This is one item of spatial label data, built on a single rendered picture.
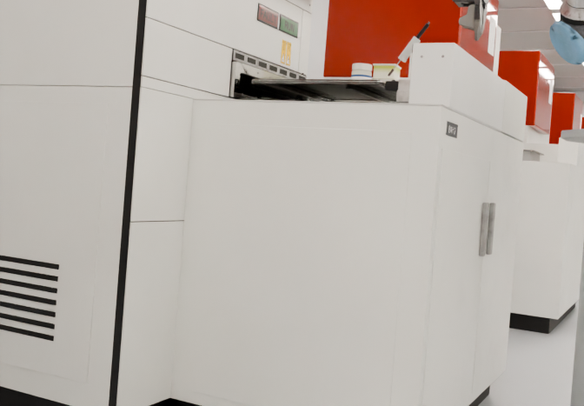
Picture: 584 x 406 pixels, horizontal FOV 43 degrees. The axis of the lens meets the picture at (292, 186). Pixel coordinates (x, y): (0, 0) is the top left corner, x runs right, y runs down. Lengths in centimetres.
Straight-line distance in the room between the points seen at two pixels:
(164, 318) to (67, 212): 34
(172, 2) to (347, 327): 84
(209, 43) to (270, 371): 82
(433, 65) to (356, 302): 54
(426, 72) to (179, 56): 58
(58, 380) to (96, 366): 12
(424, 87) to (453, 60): 8
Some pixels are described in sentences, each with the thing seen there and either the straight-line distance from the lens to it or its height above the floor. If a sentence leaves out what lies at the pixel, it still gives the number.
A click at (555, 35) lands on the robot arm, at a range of 189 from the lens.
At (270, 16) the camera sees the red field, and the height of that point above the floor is 110.
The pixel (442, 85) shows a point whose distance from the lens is 165.
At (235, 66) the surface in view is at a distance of 200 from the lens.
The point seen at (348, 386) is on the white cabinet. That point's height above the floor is 20.
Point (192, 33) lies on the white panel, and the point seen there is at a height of 98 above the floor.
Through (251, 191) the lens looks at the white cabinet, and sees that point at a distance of 174.
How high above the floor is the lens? 64
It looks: 1 degrees down
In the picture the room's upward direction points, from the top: 4 degrees clockwise
